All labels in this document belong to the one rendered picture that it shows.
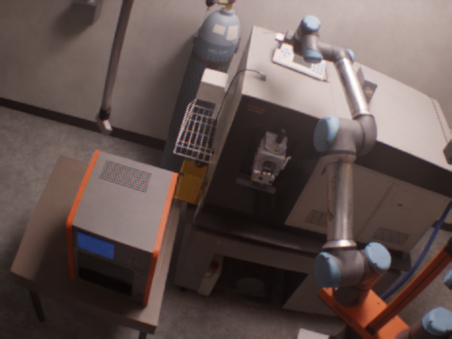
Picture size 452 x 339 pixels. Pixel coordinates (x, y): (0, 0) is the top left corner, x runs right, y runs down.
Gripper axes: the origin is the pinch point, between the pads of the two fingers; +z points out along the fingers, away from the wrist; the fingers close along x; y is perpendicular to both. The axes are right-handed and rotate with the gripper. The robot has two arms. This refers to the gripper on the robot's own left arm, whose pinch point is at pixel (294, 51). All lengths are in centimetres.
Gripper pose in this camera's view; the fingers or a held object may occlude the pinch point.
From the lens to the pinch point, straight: 200.5
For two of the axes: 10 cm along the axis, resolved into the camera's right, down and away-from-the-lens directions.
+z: -1.1, 1.6, 9.8
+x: -9.4, -3.2, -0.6
